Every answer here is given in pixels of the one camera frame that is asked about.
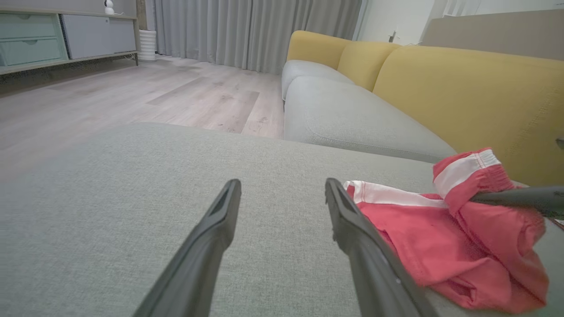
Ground grey sofa seat cushion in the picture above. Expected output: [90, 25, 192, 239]
[283, 76, 457, 164]
[281, 59, 355, 101]

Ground red shorts with white stripe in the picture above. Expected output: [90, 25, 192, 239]
[344, 147, 550, 314]

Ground beige upholstered panel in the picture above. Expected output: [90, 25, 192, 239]
[421, 9, 564, 61]

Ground white ribbed cylinder appliance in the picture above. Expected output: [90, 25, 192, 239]
[139, 29, 158, 62]

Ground wide yellow sofa backrest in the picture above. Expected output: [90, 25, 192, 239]
[373, 45, 564, 188]

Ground low cabinet with teal drawers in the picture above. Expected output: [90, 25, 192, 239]
[0, 7, 139, 76]

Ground yellow sofa backrest cushion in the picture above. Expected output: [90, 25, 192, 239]
[286, 30, 353, 70]
[337, 41, 401, 92]

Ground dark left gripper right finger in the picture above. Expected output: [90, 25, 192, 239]
[325, 177, 441, 317]

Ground grey pleated curtain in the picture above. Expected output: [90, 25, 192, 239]
[152, 0, 364, 75]

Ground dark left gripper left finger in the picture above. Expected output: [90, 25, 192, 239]
[132, 178, 242, 317]

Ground wide grey fabric sofa ottoman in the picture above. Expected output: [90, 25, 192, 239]
[0, 122, 564, 317]

